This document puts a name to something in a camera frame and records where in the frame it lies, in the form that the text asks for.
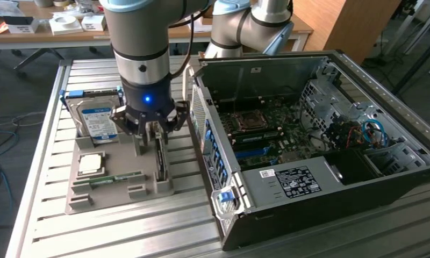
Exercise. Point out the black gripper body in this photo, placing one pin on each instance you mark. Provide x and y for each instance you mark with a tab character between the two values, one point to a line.
140	94

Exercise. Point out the green graphics card with fan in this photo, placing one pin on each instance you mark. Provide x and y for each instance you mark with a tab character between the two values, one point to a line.
162	161

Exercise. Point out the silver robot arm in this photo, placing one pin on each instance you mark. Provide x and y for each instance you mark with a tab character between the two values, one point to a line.
140	40

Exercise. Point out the hard disk in blue carrier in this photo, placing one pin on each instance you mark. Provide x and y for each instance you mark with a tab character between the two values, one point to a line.
94	121

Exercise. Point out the beige parts rack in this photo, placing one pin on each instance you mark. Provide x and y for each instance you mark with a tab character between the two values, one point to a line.
118	166

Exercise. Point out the silver CPU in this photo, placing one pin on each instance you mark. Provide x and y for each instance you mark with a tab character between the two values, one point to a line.
90	164

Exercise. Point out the CPU socket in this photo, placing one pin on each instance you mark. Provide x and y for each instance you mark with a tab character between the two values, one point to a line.
251	121

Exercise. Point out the green RAM stick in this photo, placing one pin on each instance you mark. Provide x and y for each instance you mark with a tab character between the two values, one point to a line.
107	179

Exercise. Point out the black RAM stick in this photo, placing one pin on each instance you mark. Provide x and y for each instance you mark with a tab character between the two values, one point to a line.
258	136

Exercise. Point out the blue expansion slot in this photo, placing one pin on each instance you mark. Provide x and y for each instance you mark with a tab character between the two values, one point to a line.
252	153

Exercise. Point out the small white labelled box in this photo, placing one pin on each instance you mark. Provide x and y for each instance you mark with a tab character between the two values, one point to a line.
94	23

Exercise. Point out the white paper booklet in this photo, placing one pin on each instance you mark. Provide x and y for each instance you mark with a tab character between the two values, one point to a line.
203	27

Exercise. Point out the green motherboard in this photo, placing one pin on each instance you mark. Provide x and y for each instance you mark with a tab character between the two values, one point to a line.
291	126

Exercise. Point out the wooden desk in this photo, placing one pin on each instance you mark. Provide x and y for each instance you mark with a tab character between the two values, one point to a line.
58	39

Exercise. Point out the blue case latch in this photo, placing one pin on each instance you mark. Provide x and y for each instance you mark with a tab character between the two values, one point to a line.
226	195

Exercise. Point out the white box with round hole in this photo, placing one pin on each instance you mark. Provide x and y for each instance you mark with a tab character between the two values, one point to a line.
66	25

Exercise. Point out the grey power supply unit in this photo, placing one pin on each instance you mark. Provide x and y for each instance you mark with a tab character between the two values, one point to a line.
258	193

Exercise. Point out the beige tape roll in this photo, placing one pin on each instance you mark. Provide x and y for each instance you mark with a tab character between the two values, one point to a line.
62	2

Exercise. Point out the black and white box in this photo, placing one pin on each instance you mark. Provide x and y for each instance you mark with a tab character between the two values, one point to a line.
22	25

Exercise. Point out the grey cup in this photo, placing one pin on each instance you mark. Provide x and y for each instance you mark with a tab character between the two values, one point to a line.
43	2

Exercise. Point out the black grey PC case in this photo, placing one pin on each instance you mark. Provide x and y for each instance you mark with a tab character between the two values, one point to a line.
308	212

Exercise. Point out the wooden cabinet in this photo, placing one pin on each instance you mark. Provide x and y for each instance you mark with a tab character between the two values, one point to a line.
344	27

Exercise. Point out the grey disk bay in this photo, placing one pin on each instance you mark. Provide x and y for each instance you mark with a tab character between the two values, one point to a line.
397	158

